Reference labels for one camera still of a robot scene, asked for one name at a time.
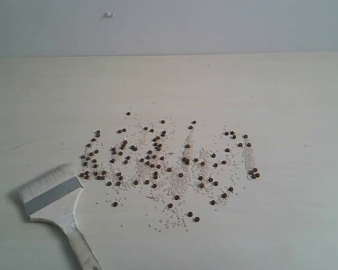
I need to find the small white wall hook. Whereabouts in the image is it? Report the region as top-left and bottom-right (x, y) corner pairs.
(103, 11), (114, 19)

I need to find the scattered brown pellets and rice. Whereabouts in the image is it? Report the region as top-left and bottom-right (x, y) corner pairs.
(78, 111), (261, 231)

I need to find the wide white wooden paint brush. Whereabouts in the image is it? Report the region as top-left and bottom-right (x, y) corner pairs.
(10, 163), (102, 269)

